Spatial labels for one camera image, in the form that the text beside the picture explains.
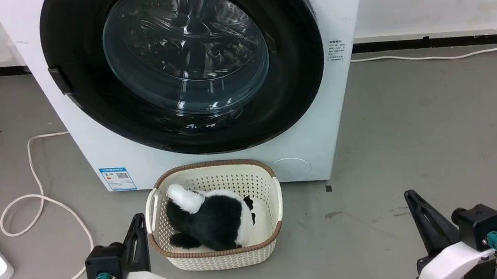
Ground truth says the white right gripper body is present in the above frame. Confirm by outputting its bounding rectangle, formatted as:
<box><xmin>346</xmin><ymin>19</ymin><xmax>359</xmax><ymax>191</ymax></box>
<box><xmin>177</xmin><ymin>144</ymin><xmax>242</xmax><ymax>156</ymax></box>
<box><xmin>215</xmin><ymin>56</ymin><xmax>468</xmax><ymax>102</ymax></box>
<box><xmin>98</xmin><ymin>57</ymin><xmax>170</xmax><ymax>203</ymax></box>
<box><xmin>413</xmin><ymin>238</ymin><xmax>497</xmax><ymax>279</ymax></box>

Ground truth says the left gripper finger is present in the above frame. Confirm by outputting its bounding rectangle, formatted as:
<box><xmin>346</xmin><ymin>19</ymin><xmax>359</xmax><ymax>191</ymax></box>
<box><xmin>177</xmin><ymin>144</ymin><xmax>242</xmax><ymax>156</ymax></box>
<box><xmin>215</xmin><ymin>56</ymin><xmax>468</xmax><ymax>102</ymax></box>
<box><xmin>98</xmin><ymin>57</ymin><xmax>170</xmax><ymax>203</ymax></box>
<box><xmin>121</xmin><ymin>213</ymin><xmax>152</xmax><ymax>275</ymax></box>

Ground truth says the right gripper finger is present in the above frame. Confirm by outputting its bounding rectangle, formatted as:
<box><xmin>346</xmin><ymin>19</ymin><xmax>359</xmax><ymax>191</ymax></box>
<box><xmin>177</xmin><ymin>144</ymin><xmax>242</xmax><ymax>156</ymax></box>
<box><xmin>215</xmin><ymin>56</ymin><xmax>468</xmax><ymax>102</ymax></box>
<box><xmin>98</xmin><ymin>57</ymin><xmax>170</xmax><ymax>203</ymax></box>
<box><xmin>404</xmin><ymin>185</ymin><xmax>464</xmax><ymax>259</ymax></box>

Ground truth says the white front-load washing machine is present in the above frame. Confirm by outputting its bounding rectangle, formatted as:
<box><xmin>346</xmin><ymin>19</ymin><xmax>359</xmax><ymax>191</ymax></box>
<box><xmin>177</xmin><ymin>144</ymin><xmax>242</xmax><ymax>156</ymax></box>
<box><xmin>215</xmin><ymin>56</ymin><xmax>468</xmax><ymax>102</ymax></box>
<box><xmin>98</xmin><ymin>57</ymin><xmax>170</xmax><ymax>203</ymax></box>
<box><xmin>0</xmin><ymin>0</ymin><xmax>387</xmax><ymax>211</ymax></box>

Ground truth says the black round glass washer door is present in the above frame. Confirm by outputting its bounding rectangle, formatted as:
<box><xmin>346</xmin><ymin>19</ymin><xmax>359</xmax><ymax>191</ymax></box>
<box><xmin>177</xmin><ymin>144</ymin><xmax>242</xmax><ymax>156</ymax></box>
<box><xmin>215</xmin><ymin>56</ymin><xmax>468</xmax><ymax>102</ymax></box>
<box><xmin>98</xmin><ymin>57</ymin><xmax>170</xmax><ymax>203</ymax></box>
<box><xmin>37</xmin><ymin>0</ymin><xmax>334</xmax><ymax>170</ymax></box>

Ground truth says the blue energy label sticker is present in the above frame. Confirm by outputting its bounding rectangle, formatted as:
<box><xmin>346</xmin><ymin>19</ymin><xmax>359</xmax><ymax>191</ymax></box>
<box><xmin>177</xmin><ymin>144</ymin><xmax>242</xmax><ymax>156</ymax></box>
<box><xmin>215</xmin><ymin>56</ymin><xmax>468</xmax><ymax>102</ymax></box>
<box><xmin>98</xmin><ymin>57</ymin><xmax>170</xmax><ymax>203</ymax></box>
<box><xmin>98</xmin><ymin>165</ymin><xmax>138</xmax><ymax>194</ymax></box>

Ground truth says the black and white panda plush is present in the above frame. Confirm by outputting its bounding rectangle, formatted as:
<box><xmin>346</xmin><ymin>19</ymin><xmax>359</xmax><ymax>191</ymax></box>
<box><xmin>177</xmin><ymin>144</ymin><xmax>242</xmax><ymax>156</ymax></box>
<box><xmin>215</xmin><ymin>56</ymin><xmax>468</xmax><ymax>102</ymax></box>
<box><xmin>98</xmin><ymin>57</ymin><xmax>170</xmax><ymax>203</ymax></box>
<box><xmin>163</xmin><ymin>176</ymin><xmax>260</xmax><ymax>256</ymax></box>

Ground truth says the cream perforated laundry basket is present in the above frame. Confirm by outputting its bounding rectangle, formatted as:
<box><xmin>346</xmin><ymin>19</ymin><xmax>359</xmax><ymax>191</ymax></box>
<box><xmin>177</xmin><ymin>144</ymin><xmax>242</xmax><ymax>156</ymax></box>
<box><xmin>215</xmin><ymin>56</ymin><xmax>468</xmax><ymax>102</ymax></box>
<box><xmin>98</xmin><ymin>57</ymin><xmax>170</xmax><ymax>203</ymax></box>
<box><xmin>141</xmin><ymin>155</ymin><xmax>289</xmax><ymax>277</ymax></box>

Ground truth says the round white filter cover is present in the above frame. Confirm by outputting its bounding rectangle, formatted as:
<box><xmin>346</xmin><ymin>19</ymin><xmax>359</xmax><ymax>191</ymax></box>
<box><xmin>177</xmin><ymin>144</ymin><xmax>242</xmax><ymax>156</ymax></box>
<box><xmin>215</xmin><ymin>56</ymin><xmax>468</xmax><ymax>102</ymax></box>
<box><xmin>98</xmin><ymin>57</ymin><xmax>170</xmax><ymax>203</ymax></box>
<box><xmin>270</xmin><ymin>156</ymin><xmax>314</xmax><ymax>185</ymax></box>

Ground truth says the small printed text sticker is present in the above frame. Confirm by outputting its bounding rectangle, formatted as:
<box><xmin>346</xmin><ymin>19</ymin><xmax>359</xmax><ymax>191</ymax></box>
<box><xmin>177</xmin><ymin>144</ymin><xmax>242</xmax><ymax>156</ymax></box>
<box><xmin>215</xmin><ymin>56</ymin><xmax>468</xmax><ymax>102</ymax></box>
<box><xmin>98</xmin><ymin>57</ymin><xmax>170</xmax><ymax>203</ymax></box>
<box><xmin>325</xmin><ymin>36</ymin><xmax>352</xmax><ymax>67</ymax></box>

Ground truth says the white power strip cable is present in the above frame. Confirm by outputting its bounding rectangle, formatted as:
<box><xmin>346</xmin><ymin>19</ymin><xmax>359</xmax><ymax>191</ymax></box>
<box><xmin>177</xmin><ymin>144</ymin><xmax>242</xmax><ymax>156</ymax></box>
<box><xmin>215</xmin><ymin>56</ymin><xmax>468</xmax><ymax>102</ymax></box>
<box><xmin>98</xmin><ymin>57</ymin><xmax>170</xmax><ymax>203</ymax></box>
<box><xmin>0</xmin><ymin>129</ymin><xmax>98</xmax><ymax>279</ymax></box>

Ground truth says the thin white wall cable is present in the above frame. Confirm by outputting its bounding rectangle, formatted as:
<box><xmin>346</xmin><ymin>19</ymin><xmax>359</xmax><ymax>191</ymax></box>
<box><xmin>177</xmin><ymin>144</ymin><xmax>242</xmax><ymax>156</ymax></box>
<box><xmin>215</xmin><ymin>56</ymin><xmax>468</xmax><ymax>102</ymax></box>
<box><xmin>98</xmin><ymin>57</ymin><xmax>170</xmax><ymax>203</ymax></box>
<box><xmin>349</xmin><ymin>37</ymin><xmax>497</xmax><ymax>70</ymax></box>

